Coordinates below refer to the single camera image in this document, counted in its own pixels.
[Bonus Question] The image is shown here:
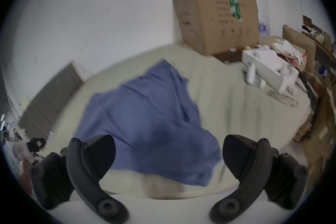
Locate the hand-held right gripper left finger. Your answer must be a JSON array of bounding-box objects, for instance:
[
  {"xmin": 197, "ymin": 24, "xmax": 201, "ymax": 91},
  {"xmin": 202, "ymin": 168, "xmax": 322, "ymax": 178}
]
[{"xmin": 29, "ymin": 134, "xmax": 130, "ymax": 224}]

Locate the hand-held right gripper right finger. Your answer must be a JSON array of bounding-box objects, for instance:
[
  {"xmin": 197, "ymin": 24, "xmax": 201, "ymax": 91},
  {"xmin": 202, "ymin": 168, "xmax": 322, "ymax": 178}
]
[{"xmin": 209, "ymin": 135, "xmax": 309, "ymax": 223}]

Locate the bed with beige sheet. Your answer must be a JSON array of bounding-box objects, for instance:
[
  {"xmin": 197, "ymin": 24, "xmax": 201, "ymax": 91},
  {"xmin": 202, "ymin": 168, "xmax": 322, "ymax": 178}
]
[{"xmin": 39, "ymin": 44, "xmax": 314, "ymax": 200}]

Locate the blue shirt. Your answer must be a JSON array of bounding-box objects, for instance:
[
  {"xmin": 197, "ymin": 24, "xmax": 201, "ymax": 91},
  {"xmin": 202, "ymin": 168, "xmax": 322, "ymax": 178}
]
[{"xmin": 74, "ymin": 59, "xmax": 223, "ymax": 187}]

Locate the white spare gripper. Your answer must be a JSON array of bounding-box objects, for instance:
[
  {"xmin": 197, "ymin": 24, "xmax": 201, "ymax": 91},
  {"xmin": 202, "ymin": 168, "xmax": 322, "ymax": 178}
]
[{"xmin": 241, "ymin": 44, "xmax": 300, "ymax": 93}]

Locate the large cardboard carton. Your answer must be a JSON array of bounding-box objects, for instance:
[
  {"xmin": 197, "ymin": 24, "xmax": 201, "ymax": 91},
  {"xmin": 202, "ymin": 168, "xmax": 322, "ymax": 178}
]
[{"xmin": 172, "ymin": 0, "xmax": 260, "ymax": 56}]

